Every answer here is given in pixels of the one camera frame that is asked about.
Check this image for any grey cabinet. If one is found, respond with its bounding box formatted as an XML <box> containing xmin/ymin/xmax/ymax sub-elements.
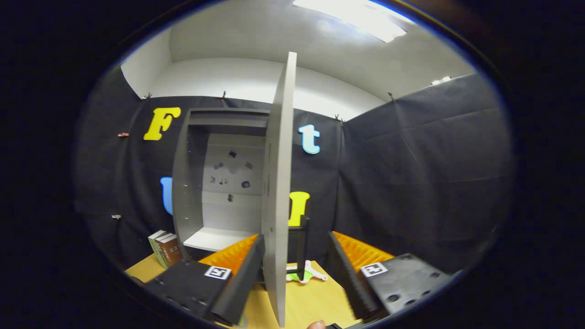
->
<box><xmin>172</xmin><ymin>107</ymin><xmax>275</xmax><ymax>262</ymax></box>

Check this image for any brown book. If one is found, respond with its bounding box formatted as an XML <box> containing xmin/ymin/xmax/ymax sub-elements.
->
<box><xmin>158</xmin><ymin>233</ymin><xmax>183</xmax><ymax>269</ymax></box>

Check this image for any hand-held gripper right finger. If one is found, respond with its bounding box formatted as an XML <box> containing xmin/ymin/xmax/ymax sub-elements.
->
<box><xmin>325</xmin><ymin>231</ymin><xmax>458</xmax><ymax>320</ymax></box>

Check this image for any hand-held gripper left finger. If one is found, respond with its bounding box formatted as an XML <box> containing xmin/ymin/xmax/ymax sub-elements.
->
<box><xmin>144</xmin><ymin>234</ymin><xmax>266</xmax><ymax>326</ymax></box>

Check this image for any black backdrop cloth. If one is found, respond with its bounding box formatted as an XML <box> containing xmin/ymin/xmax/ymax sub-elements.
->
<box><xmin>75</xmin><ymin>66</ymin><xmax>515</xmax><ymax>276</ymax></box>

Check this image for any long ceiling light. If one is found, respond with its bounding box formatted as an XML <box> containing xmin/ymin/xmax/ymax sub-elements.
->
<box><xmin>292</xmin><ymin>0</ymin><xmax>408</xmax><ymax>43</ymax></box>

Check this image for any black door handle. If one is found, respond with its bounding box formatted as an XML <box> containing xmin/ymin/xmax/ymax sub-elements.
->
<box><xmin>288</xmin><ymin>216</ymin><xmax>311</xmax><ymax>281</ymax></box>

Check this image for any white and green toy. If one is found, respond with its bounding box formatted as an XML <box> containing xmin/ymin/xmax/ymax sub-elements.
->
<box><xmin>286</xmin><ymin>260</ymin><xmax>329</xmax><ymax>284</ymax></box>

